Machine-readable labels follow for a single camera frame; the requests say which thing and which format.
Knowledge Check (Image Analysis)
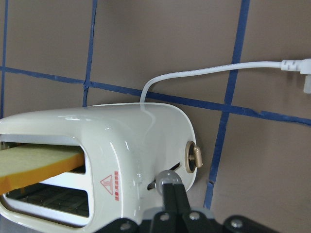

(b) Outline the orange-crusted toast slice in toaster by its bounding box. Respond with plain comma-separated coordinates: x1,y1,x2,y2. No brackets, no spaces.
0,144,85,194

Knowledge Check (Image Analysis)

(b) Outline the white toaster power cord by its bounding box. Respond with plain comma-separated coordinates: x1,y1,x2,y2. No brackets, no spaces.
139,57,311,103

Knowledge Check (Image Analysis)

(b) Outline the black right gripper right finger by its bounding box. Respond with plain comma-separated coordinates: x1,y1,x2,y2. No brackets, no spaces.
173,184,191,213

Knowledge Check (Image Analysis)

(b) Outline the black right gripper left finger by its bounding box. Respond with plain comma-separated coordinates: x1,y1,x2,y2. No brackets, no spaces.
162,183,178,214

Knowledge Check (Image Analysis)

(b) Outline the white two-slot toaster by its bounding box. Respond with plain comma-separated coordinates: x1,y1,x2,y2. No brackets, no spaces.
0,103,203,233

